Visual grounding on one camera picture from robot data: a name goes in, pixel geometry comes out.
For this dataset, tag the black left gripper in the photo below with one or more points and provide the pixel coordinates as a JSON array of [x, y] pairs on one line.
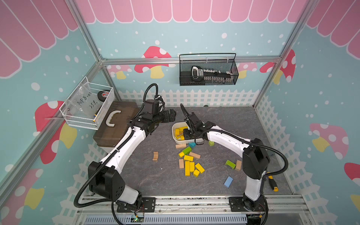
[[172, 116]]

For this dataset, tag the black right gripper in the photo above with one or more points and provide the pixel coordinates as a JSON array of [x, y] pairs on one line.
[[185, 133]]

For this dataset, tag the rainbow striped block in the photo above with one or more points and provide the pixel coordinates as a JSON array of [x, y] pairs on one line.
[[180, 136]]

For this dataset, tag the white oval plastic tub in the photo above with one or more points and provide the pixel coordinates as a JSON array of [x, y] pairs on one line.
[[178, 128]]

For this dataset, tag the tan wooden block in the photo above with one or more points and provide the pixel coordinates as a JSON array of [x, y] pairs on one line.
[[181, 164]]

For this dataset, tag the long yellow block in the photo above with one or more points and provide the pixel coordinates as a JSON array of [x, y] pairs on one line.
[[187, 168]]

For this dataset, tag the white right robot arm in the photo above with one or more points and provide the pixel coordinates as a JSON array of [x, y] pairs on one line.
[[255, 157]]

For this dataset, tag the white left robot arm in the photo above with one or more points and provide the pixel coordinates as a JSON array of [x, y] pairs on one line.
[[105, 183]]

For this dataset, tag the teal triangular block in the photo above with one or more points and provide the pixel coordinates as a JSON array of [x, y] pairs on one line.
[[192, 145]]

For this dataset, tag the tan long block near tub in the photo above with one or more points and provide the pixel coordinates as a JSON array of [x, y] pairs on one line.
[[181, 146]]

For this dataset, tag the green rectangular block centre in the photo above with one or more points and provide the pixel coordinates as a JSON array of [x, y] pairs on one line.
[[187, 150]]

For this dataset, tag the tan slanted block centre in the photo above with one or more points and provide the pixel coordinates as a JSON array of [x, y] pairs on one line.
[[197, 156]]

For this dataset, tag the yellow slanted block right pile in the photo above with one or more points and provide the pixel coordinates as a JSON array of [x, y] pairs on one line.
[[199, 168]]

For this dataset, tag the brown small block left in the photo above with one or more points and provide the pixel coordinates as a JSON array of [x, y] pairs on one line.
[[155, 156]]

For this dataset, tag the brown lidded storage box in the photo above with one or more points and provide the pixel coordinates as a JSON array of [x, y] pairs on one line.
[[114, 126]]

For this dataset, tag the small yellow cube pile bottom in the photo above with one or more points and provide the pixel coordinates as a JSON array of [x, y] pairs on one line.
[[196, 173]]

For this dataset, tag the green slanted block right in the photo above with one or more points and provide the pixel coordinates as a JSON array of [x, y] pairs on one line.
[[230, 164]]

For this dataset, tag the tan block far right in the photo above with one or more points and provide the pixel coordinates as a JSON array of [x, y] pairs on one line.
[[238, 166]]

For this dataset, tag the black tape roll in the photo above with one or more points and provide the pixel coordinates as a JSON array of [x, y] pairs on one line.
[[102, 95]]

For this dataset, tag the light blue block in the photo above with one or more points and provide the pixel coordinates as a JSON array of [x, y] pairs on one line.
[[228, 182]]

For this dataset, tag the yellow black screwdriver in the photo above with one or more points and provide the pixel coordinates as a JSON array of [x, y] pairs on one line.
[[273, 184]]

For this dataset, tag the black wire mesh basket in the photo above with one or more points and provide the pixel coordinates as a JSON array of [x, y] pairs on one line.
[[208, 69]]

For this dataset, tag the clear wire wall basket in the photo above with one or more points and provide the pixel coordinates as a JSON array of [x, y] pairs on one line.
[[83, 109]]

